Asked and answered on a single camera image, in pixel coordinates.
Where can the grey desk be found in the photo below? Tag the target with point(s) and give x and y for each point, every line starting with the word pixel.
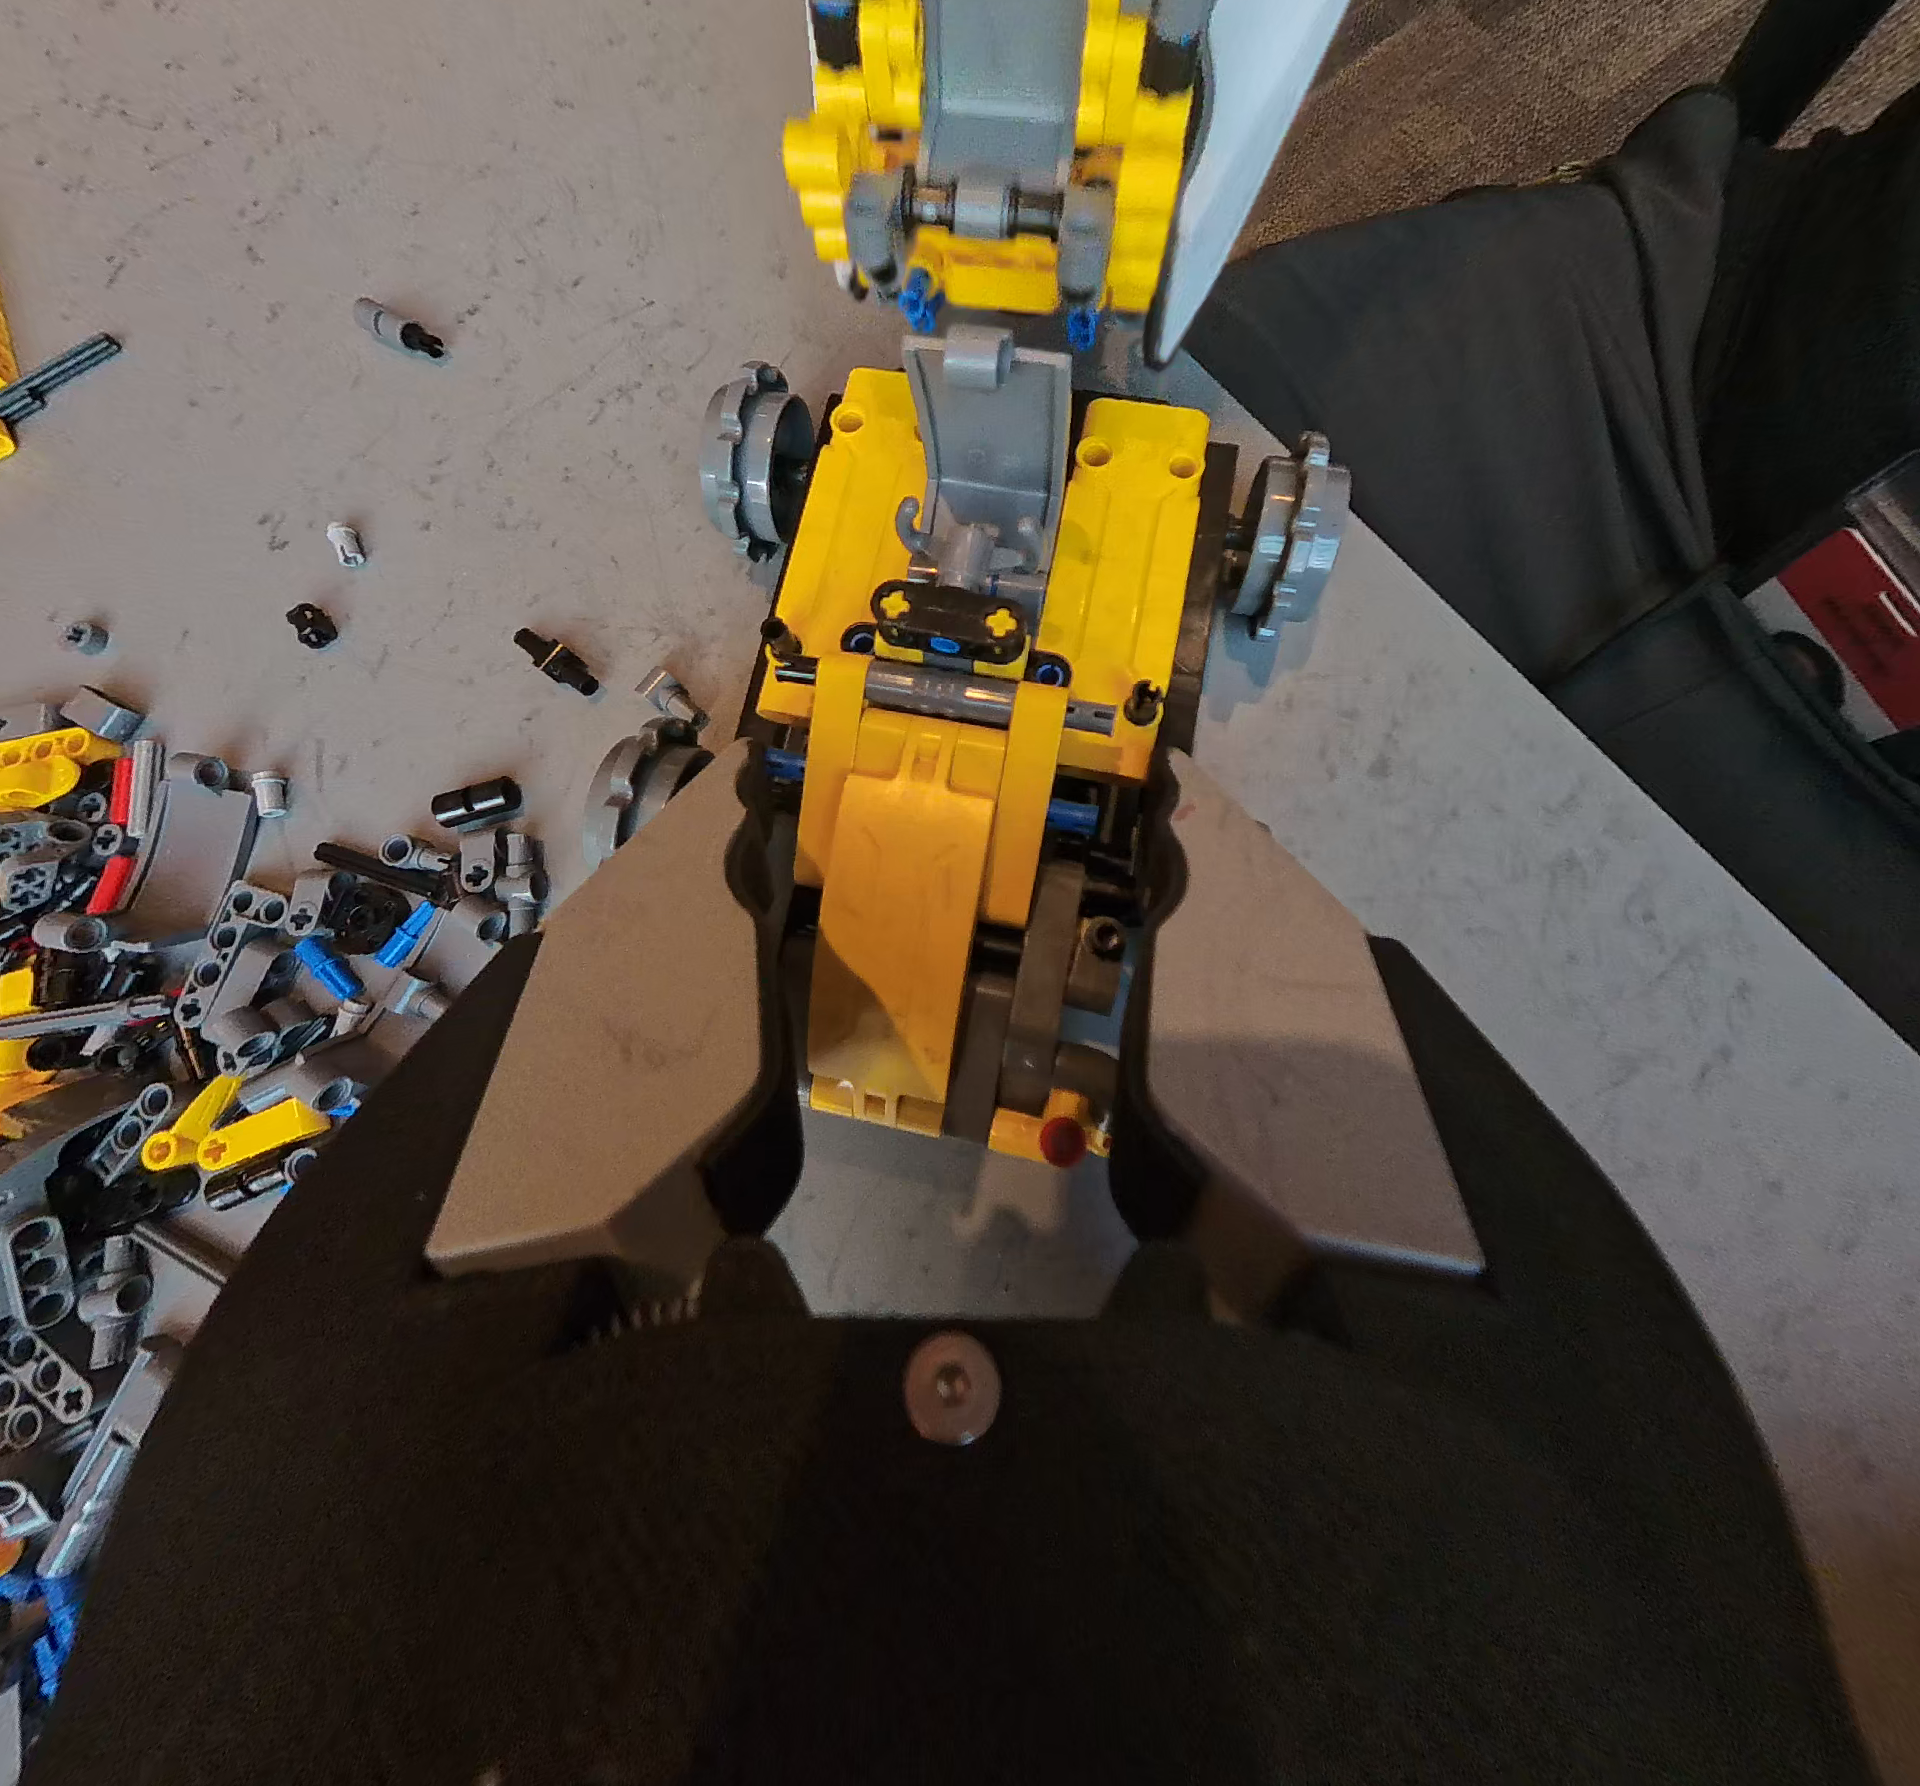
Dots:
pixel 450 89

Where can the yellow black toy brick vehicle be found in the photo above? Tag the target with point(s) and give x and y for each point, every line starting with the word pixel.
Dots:
pixel 897 524

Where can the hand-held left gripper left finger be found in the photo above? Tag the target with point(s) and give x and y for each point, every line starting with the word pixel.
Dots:
pixel 612 1035

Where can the red white card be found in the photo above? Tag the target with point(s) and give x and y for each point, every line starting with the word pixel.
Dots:
pixel 1846 615

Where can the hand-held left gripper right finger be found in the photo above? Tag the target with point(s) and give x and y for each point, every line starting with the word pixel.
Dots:
pixel 1291 1052

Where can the grey toy pin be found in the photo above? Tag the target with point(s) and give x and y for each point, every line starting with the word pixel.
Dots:
pixel 394 324

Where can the yellow grey toy brick assembly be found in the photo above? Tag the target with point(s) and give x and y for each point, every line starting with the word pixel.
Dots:
pixel 998 14

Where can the pile of loose toy bricks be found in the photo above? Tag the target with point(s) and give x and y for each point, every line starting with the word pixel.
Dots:
pixel 226 947

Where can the black toy pin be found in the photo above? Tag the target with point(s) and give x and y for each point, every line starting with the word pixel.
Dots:
pixel 558 662

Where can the black bag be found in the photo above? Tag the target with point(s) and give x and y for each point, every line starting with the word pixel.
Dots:
pixel 1725 825

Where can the white toy pin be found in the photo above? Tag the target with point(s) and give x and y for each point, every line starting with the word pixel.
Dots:
pixel 346 544

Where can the small black toy bush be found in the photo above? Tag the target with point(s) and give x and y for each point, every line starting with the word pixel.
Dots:
pixel 310 626

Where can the black toy axle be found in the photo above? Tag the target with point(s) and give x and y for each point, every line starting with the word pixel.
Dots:
pixel 63 373

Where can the grey curved toy panel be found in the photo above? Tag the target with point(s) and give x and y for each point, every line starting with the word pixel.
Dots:
pixel 203 825

